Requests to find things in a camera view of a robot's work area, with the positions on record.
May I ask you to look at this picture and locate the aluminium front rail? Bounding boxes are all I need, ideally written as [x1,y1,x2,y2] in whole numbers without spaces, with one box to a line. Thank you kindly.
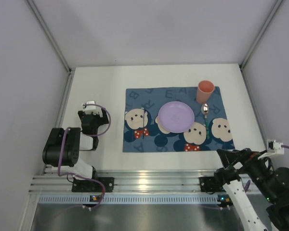
[28,168,263,196]

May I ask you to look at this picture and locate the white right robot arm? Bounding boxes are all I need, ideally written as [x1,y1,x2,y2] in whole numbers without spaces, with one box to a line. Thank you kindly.
[214,148,289,231]

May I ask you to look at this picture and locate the blue cartoon mouse placemat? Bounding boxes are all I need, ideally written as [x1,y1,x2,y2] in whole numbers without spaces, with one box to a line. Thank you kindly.
[123,87,235,153]

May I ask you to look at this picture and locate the right aluminium frame post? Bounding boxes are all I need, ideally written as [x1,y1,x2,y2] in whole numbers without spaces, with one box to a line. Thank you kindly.
[239,0,284,70]

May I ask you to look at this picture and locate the purple plastic plate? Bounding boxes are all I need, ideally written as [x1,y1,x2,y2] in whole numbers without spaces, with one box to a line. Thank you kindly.
[158,101,195,133]

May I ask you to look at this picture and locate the perforated cable duct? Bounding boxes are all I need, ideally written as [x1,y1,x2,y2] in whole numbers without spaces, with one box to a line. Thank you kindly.
[38,194,231,205]

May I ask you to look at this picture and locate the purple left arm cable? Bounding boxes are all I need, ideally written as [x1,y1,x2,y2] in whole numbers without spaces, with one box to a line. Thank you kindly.
[57,104,111,212]

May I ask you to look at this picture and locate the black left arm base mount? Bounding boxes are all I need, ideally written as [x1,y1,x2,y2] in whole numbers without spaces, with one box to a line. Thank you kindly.
[71,177,115,193]

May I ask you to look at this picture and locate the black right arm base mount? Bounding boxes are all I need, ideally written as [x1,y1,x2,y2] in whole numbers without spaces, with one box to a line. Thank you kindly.
[199,177,224,194]

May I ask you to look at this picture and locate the metal spoon green handle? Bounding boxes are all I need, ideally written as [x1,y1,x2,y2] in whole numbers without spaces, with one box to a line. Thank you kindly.
[201,103,210,139]

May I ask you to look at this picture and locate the pink plastic cup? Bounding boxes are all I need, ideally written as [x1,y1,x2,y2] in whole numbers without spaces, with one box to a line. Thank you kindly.
[196,80,215,104]

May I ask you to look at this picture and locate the left aluminium frame post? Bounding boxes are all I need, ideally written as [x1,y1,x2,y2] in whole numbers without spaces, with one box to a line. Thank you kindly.
[26,0,73,73]

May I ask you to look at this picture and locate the aluminium frame post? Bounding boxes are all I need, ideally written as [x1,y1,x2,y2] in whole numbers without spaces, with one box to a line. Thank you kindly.
[26,0,73,73]
[239,0,284,70]

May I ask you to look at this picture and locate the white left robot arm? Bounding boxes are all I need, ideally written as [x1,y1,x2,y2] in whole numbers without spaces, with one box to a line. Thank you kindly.
[42,104,111,180]

